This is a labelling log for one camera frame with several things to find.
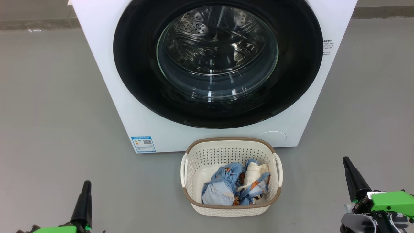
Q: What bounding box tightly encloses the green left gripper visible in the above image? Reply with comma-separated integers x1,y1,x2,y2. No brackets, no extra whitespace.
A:
16,181,93,233

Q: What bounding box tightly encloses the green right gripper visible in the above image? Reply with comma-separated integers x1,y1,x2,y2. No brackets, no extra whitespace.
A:
340,157,414,233

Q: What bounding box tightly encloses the light blue patterned garment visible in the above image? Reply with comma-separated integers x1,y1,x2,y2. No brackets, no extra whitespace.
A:
201,162,243,206

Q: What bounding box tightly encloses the black round glass washer door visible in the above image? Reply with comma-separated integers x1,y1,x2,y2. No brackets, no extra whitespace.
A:
113,0,324,129

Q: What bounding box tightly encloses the white front-load washing machine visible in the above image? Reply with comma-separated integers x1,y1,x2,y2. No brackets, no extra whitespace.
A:
71,0,358,154

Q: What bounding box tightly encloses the stainless steel washing machine drum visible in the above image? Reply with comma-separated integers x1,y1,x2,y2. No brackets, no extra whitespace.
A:
158,5,279,97

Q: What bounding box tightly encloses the blue energy label sticker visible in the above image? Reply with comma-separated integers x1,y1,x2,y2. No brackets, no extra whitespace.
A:
131,136,156,153

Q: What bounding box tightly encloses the round drain filter cover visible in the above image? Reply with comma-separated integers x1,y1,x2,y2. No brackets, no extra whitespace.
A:
257,131,287,143

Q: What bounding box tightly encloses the cream perforated laundry basket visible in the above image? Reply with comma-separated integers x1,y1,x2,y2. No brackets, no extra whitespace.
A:
180,137,283,217

